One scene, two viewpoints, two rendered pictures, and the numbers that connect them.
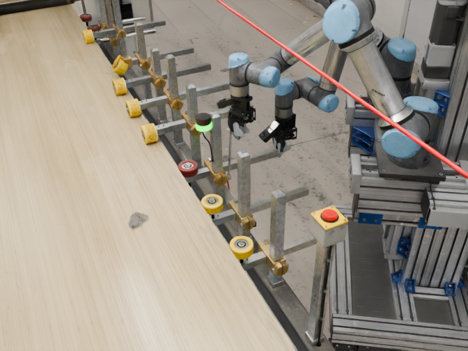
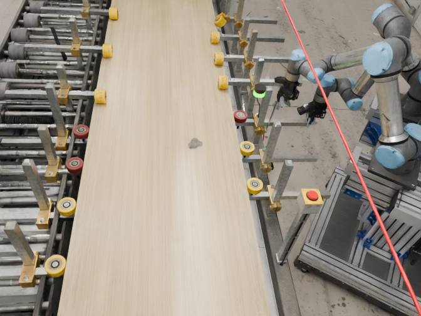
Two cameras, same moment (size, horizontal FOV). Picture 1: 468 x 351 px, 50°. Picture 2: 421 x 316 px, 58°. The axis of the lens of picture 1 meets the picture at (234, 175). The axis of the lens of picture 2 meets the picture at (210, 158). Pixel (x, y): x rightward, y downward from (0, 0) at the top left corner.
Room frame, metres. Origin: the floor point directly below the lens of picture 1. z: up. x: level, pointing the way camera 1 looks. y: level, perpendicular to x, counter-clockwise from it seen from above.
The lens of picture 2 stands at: (0.02, -0.05, 2.34)
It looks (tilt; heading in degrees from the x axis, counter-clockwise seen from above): 48 degrees down; 13
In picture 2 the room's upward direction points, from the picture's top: 8 degrees clockwise
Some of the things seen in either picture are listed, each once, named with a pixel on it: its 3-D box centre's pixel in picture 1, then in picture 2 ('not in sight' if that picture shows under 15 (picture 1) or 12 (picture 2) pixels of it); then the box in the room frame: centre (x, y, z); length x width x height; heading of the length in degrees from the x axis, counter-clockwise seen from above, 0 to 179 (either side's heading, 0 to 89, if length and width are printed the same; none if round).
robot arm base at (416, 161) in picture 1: (411, 145); (400, 157); (1.48, -0.63, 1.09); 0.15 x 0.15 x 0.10
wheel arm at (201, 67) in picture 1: (165, 75); (249, 37); (2.41, 0.34, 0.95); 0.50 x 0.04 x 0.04; 114
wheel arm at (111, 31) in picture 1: (127, 28); not in sight; (3.09, 0.65, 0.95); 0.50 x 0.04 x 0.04; 114
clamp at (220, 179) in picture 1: (214, 172); (257, 124); (1.68, 0.08, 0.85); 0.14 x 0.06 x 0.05; 24
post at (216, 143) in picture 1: (216, 164); (260, 120); (1.66, 0.07, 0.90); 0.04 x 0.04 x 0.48; 24
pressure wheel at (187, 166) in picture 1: (189, 175); (239, 121); (1.65, 0.19, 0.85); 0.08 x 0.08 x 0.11
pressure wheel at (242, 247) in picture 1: (241, 255); (252, 190); (1.20, -0.02, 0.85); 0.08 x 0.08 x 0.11
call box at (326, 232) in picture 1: (328, 227); (309, 201); (0.97, -0.24, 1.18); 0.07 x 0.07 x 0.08; 24
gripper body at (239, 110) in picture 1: (241, 108); (289, 88); (1.71, -0.04, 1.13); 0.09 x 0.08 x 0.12; 44
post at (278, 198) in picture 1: (276, 247); (277, 194); (1.21, -0.14, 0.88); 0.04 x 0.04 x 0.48; 24
